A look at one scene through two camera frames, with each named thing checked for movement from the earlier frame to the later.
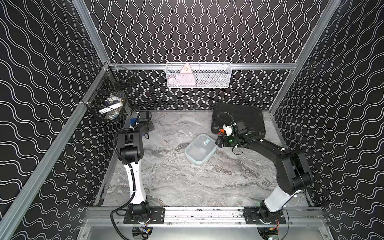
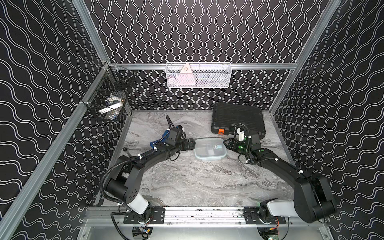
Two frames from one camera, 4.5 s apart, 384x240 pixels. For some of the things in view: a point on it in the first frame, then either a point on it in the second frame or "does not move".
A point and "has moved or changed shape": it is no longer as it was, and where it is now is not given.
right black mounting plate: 252,217 does not move
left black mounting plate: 155,215 does not move
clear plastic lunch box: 200,149 has moved or changed shape
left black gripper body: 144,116 → 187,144
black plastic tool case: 252,116 does not move
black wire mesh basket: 108,99 does not move
